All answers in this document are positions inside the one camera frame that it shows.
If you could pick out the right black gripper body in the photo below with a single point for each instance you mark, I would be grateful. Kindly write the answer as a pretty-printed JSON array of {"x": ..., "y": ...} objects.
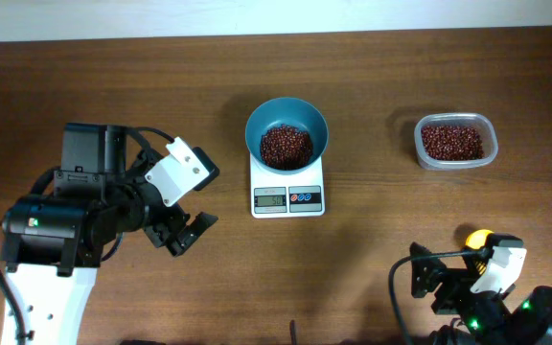
[{"x": 447, "y": 286}]

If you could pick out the yellow plastic measuring scoop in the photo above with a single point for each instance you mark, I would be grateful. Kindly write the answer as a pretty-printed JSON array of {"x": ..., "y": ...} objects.
[{"x": 476, "y": 241}]

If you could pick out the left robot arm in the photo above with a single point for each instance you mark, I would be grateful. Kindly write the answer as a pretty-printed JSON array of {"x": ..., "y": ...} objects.
[{"x": 110, "y": 182}]

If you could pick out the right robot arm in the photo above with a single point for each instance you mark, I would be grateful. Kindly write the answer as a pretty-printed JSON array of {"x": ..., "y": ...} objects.
[{"x": 488, "y": 321}]

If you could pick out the white digital kitchen scale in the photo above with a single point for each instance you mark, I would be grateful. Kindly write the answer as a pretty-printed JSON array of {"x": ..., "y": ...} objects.
[{"x": 287, "y": 194}]

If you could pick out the red beans in bowl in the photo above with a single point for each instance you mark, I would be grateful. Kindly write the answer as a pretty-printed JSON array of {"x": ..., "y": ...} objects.
[{"x": 286, "y": 148}]

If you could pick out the teal plastic bowl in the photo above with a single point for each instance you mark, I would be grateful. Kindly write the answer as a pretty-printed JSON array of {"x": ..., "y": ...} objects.
[{"x": 289, "y": 111}]

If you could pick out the clear plastic container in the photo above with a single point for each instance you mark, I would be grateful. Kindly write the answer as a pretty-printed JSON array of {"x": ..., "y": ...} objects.
[{"x": 480, "y": 123}]

